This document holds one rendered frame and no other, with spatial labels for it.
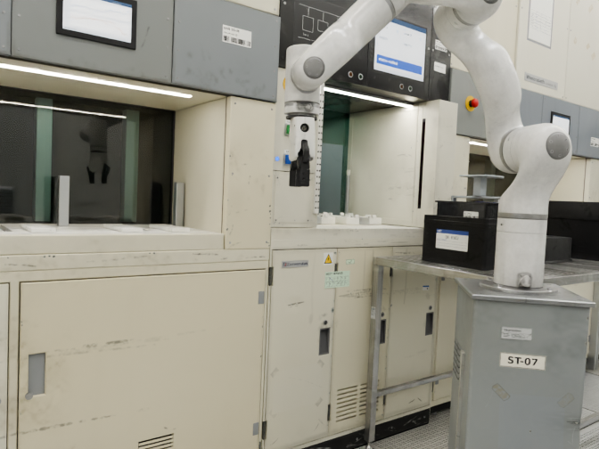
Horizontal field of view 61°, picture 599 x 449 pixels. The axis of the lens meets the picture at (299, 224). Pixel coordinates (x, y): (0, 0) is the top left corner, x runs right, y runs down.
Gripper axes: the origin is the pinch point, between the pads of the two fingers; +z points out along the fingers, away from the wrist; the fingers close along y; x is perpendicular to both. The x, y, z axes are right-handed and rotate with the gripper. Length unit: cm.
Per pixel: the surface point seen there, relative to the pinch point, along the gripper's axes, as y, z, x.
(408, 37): 75, -61, -55
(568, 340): -15, 35, -63
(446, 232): 48, 14, -62
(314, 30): 55, -53, -13
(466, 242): 40, 17, -66
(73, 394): 21, 59, 55
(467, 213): 44, 7, -68
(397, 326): 75, 56, -57
